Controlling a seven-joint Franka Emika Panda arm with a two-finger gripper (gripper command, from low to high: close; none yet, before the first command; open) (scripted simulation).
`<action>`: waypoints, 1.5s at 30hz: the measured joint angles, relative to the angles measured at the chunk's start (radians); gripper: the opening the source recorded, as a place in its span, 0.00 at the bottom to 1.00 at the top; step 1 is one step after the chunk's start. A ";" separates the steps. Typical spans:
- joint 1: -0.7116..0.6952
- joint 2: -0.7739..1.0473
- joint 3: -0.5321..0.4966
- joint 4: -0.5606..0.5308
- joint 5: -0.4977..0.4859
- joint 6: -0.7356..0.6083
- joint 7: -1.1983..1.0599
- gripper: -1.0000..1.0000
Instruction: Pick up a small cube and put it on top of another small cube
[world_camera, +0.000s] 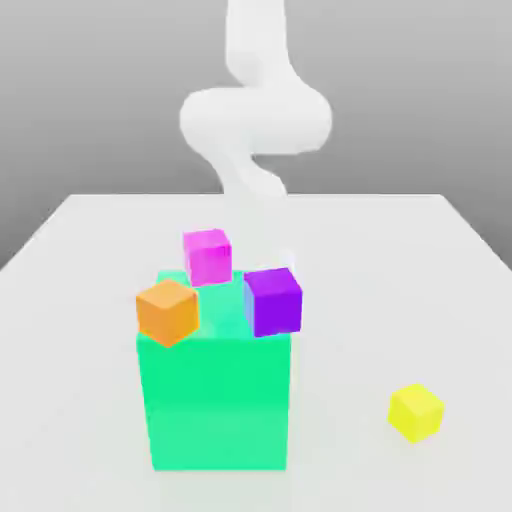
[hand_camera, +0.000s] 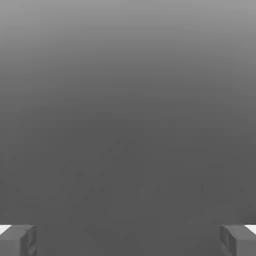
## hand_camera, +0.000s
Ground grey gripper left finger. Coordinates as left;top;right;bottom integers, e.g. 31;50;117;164
0;224;38;256

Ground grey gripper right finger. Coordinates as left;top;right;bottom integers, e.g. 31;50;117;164
219;224;256;256

